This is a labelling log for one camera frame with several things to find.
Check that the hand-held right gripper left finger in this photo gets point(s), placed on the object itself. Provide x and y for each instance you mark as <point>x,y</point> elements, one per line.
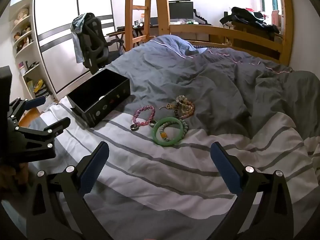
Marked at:
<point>93,165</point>

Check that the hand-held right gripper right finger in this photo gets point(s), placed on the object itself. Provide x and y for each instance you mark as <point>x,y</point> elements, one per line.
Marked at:
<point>225,170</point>

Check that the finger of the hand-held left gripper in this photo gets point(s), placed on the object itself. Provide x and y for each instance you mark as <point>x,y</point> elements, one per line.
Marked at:
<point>60,123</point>
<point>37,101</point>

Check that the black rectangular box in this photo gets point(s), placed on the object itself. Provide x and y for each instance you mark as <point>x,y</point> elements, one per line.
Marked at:
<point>110,102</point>

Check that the white corner shelf unit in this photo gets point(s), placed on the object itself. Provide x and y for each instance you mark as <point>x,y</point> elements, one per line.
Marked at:
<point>37,70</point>

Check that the white grey striped blanket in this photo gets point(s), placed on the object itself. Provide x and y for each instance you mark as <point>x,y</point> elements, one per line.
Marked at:
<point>162,175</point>

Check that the beige plush toy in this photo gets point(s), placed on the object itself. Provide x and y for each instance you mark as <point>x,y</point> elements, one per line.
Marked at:
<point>21,15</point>

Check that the black office chair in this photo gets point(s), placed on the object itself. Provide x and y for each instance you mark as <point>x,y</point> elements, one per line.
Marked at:
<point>95,45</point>

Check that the white sliding-door wardrobe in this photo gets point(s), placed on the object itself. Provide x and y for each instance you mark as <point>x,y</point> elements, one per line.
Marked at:
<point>57,17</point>

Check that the light blue garment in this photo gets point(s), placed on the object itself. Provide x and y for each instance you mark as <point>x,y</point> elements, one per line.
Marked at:
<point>78,25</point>

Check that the grey duvet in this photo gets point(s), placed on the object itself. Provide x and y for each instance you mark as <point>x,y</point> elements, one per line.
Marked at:
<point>200,80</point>

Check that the wooden ladder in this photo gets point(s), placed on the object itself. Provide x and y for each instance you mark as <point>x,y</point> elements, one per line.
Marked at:
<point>147,7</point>

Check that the computer desk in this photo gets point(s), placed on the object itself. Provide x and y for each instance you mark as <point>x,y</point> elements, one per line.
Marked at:
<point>200,24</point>

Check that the black bag on desk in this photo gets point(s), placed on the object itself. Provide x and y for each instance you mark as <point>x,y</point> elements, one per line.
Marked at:
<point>250,15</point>

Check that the black computer monitor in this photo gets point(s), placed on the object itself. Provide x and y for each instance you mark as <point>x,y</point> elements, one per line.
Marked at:
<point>181,10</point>

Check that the wooden bunk bed frame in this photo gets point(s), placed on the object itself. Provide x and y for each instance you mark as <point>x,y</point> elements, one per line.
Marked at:
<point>215,30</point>

